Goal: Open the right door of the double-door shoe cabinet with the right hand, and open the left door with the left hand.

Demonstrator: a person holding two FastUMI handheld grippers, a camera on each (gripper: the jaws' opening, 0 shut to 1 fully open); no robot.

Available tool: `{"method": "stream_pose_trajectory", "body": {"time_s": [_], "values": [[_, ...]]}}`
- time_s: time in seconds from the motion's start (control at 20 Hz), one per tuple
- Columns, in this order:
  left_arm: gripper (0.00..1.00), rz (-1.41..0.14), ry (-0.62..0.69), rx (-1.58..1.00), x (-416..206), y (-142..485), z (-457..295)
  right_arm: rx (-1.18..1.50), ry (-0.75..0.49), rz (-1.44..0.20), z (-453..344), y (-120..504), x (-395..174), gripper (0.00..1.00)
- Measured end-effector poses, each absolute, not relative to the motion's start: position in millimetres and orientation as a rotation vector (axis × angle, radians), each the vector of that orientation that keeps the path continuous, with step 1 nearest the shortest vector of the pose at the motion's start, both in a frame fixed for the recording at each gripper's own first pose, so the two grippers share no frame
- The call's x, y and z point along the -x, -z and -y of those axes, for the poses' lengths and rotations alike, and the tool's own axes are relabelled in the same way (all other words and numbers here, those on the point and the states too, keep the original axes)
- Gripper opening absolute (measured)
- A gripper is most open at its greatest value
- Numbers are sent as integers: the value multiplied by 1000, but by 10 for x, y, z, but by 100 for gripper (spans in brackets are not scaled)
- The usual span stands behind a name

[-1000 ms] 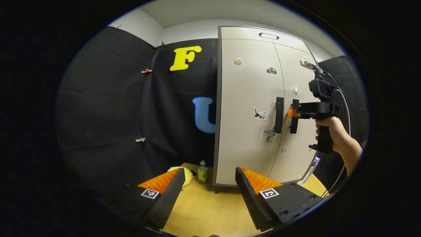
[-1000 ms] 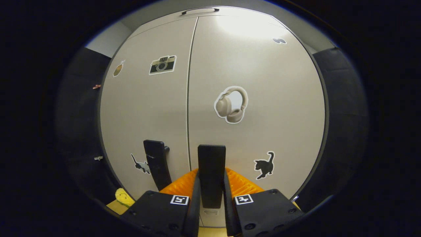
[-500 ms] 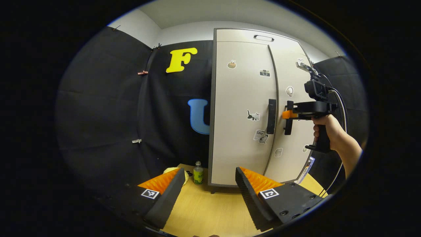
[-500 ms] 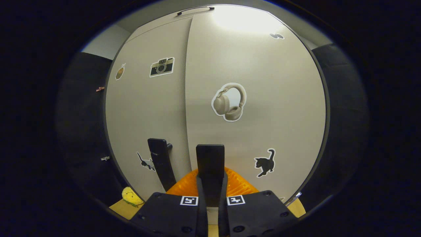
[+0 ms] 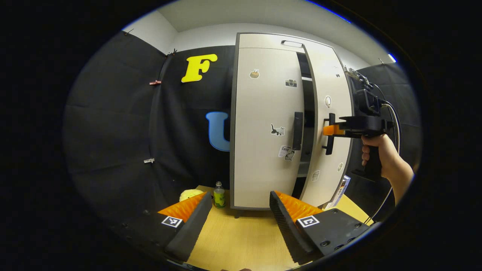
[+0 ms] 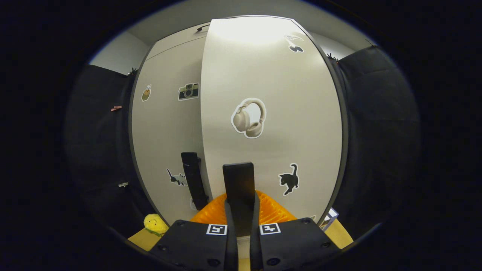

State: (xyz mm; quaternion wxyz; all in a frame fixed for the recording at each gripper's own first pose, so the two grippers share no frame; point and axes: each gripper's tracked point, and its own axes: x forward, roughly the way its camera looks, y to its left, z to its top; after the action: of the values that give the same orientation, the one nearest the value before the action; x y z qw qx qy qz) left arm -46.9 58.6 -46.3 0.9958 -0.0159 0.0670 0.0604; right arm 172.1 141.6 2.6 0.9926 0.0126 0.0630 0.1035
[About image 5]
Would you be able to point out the white clothes clip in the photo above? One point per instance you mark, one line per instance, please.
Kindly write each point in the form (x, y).
(149, 160)

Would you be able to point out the black backdrop cloth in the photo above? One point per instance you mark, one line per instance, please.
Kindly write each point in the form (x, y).
(113, 131)
(408, 94)

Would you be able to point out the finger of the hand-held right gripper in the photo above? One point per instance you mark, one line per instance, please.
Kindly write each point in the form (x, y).
(333, 130)

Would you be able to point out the white double-door shoe cabinet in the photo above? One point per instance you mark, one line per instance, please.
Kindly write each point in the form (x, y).
(260, 39)

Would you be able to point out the green drink bottle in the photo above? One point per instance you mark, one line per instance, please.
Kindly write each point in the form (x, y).
(219, 197)

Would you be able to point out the small ceiling light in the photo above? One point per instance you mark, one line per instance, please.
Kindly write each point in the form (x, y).
(392, 58)

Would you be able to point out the cabinet door with camera sticker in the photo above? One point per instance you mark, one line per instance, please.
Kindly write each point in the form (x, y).
(263, 113)

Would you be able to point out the white and blue box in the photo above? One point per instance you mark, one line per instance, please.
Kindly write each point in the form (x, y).
(340, 190)

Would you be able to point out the yellow plush toy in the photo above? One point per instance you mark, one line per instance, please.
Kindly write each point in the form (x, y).
(190, 194)

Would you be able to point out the cabinet door with headphones sticker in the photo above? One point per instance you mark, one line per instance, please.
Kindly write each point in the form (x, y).
(324, 67)

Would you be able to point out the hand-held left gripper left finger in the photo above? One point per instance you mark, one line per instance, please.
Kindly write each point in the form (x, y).
(192, 229)

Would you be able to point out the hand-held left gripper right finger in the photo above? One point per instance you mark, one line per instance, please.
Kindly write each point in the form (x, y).
(288, 233)

